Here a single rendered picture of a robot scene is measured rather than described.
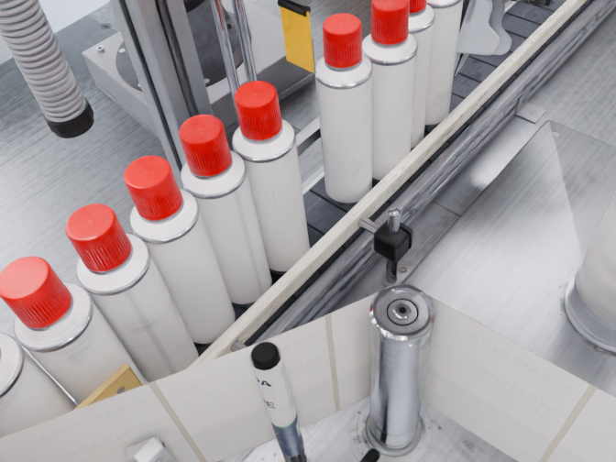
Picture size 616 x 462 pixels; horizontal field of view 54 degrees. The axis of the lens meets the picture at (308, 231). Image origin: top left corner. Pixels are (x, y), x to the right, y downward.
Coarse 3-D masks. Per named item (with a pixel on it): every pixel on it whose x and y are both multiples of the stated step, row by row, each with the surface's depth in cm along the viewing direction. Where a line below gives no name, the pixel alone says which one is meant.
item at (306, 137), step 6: (318, 120) 61; (306, 126) 61; (312, 126) 61; (318, 126) 61; (300, 132) 61; (306, 132) 60; (312, 132) 60; (318, 132) 61; (300, 138) 60; (306, 138) 60; (312, 138) 61; (318, 138) 62; (300, 144) 60; (306, 144) 60; (312, 144) 61; (300, 150) 60
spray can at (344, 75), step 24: (336, 24) 50; (360, 24) 50; (336, 48) 50; (360, 48) 52; (336, 72) 52; (360, 72) 52; (336, 96) 53; (360, 96) 54; (336, 120) 56; (360, 120) 56; (336, 144) 58; (360, 144) 58; (336, 168) 61; (360, 168) 61; (336, 192) 64; (360, 192) 63
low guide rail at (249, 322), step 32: (576, 0) 79; (544, 32) 75; (512, 64) 72; (480, 96) 69; (448, 128) 66; (416, 160) 64; (384, 192) 61; (352, 224) 59; (320, 256) 57; (288, 288) 55; (256, 320) 53; (224, 352) 52
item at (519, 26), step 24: (552, 0) 86; (504, 24) 83; (528, 24) 83; (480, 72) 77; (456, 96) 74; (312, 192) 66; (312, 216) 64; (336, 216) 64; (312, 240) 62; (240, 312) 58
